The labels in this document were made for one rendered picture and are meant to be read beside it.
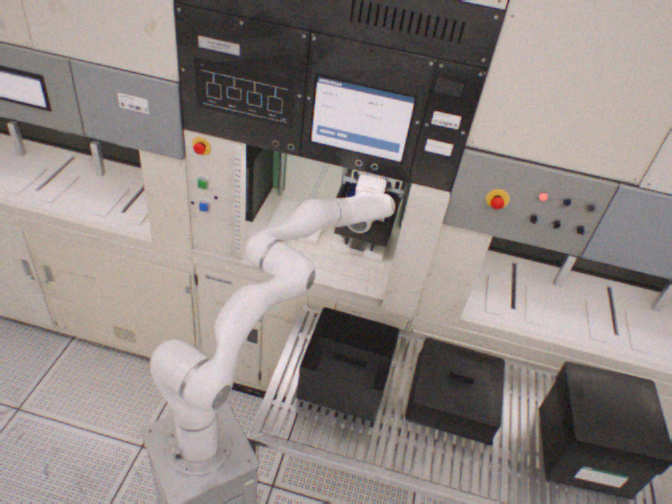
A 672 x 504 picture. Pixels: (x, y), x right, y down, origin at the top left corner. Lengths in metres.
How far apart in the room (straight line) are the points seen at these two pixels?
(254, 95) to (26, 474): 1.85
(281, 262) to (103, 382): 1.61
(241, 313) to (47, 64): 1.05
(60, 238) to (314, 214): 1.32
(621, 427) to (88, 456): 2.08
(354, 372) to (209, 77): 1.08
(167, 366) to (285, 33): 0.94
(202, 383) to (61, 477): 1.39
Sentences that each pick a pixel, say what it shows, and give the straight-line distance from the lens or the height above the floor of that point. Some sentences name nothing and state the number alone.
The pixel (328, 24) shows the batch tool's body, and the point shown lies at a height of 1.83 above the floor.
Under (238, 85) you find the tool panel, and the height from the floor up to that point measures 1.60.
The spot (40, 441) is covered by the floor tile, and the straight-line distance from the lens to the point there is 2.92.
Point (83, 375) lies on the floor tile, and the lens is 3.06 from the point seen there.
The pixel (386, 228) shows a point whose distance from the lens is 2.18.
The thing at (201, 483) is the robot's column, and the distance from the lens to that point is 1.84.
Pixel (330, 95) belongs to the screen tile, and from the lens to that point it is 1.72.
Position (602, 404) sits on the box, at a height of 1.01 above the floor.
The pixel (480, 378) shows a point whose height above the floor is 0.86.
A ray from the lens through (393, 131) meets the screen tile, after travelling 1.73.
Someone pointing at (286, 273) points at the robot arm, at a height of 1.31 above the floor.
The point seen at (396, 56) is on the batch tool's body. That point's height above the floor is 1.78.
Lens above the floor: 2.41
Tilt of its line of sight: 42 degrees down
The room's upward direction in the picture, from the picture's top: 9 degrees clockwise
